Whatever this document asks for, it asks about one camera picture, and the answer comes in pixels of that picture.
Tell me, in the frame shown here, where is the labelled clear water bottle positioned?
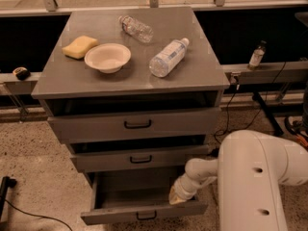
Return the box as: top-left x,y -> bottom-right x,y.
149,38 -> 190,78

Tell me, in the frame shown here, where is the grey middle drawer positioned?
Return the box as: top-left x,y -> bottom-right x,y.
71,144 -> 209,172

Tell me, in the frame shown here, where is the clear crumpled plastic bottle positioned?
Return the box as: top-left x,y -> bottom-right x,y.
118,15 -> 154,43

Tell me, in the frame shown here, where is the small bottle on ledge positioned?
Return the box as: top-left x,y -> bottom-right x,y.
248,40 -> 267,69

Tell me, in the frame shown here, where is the grey drawer cabinet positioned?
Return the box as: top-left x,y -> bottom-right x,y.
31,6 -> 231,195

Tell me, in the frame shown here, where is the black cable bottom left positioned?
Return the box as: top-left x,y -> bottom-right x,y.
4,198 -> 74,231

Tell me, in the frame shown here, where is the black cable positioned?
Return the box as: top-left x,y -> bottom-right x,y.
213,61 -> 288,145
4,198 -> 74,231

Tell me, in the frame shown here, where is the black stand bottom left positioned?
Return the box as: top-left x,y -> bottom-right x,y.
0,176 -> 17,219

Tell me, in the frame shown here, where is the grey bottom drawer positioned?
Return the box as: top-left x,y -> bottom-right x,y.
81,166 -> 207,225

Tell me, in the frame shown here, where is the black cable right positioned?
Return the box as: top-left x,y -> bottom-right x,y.
213,61 -> 288,145

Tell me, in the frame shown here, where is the yellow sponge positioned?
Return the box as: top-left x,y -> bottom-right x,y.
62,36 -> 99,60

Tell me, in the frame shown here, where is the grey drawer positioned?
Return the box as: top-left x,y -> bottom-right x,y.
81,166 -> 207,225
48,108 -> 220,144
71,144 -> 209,172

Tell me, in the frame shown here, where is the grey top drawer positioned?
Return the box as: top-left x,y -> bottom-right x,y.
48,108 -> 220,144

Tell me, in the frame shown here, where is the person's sneaker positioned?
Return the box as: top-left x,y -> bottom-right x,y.
284,116 -> 308,143

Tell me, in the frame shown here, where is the white paper bowl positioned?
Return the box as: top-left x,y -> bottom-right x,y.
84,43 -> 131,73

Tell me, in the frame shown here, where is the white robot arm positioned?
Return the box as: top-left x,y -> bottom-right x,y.
168,130 -> 308,231

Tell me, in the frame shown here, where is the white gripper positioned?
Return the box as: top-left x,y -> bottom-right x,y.
168,174 -> 200,205

